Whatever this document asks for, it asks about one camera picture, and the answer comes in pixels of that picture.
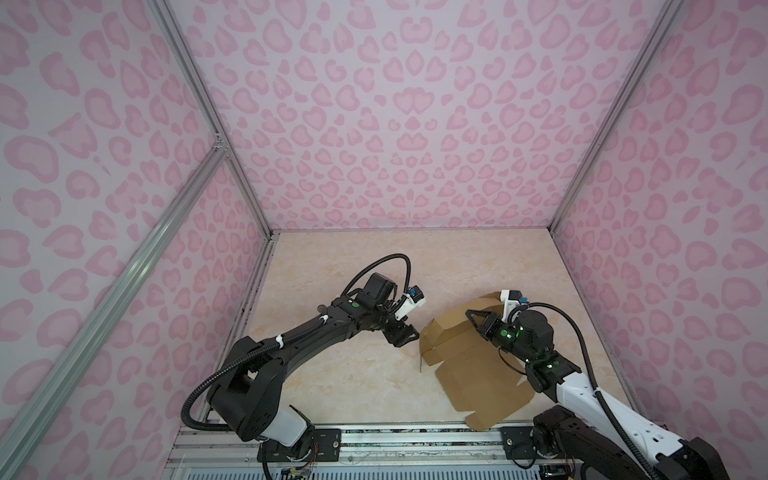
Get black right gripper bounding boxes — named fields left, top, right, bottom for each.
left=464, top=310, right=536, bottom=365

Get brown cardboard box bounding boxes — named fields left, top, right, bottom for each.
left=419, top=291, right=535, bottom=431

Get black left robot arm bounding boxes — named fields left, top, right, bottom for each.
left=203, top=273, right=425, bottom=446

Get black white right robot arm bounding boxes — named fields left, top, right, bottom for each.
left=465, top=302, right=729, bottom=479

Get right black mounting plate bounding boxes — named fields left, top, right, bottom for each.
left=500, top=426, right=539, bottom=464

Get black mounting plate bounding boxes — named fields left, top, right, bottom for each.
left=500, top=426, right=539, bottom=464
left=257, top=426, right=341, bottom=463

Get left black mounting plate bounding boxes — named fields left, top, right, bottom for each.
left=257, top=426, right=341, bottom=463

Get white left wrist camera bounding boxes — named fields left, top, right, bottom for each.
left=394, top=286, right=425, bottom=321

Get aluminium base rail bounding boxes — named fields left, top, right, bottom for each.
left=161, top=422, right=601, bottom=479

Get back left aluminium post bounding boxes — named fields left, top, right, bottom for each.
left=146, top=0, right=273, bottom=239

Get aluminium post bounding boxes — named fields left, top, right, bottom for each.
left=146, top=0, right=273, bottom=239
left=548, top=0, right=687, bottom=236

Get back right aluminium post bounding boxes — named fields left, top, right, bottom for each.
left=548, top=0, right=687, bottom=236

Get left aluminium frame strut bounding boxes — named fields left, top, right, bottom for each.
left=1, top=147, right=228, bottom=479

